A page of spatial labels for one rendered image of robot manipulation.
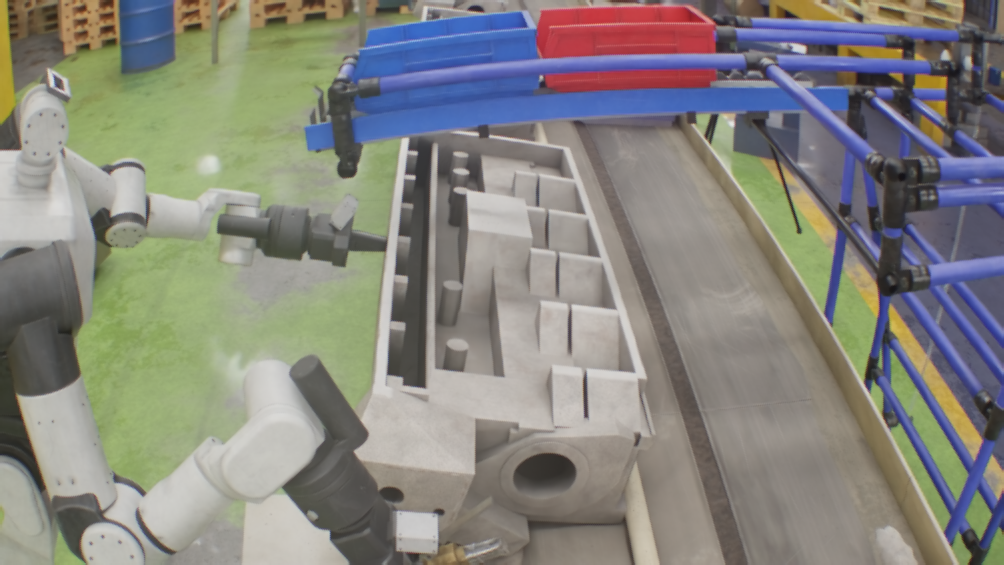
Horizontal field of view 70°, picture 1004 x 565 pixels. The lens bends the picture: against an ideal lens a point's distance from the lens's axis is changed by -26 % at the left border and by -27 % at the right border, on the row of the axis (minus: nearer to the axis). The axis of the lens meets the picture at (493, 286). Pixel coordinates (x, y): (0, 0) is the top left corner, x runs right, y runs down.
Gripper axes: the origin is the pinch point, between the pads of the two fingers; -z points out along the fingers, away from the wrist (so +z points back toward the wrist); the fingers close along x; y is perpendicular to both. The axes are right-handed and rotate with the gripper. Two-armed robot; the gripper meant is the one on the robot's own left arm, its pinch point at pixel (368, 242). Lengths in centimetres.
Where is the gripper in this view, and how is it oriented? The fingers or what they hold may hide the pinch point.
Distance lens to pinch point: 154.9
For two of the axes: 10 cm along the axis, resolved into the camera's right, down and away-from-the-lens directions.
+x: 0.5, 4.7, -8.8
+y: 1.7, -8.7, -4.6
